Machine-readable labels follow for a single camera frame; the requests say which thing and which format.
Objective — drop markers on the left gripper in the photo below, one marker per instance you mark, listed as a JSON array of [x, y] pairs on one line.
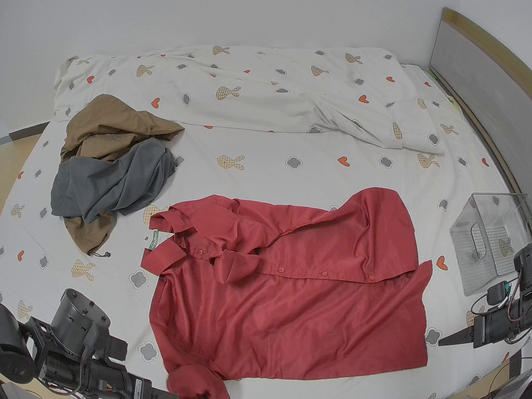
[[108, 383]]

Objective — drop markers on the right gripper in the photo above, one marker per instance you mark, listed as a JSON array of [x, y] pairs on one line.
[[496, 326]]

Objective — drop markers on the red shirt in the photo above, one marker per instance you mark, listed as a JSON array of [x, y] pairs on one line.
[[291, 306]]

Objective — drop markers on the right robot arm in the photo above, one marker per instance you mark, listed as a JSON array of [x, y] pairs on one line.
[[524, 264]]

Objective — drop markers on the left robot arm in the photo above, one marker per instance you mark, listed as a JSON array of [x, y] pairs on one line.
[[79, 318]]

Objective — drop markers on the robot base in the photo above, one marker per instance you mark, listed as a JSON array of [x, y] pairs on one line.
[[519, 389]]

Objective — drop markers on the clear plastic box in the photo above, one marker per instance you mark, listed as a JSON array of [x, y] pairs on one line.
[[490, 239]]

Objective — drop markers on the grey garment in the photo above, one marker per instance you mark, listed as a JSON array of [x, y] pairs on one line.
[[104, 181]]

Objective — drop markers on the white printed pillow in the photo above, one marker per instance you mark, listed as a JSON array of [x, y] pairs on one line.
[[428, 110]]

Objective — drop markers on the bed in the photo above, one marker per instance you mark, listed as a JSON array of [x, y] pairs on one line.
[[291, 173]]

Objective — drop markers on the brown garment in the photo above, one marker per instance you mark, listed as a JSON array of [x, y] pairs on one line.
[[112, 119]]

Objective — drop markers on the white printed quilt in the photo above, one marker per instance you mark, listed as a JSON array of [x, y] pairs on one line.
[[257, 98]]

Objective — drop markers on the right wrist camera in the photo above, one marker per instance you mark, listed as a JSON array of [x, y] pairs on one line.
[[498, 293]]

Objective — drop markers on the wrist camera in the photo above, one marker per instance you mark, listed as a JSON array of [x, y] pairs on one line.
[[498, 293], [108, 345]]

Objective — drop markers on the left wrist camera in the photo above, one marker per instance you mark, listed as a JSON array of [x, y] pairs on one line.
[[108, 345]]

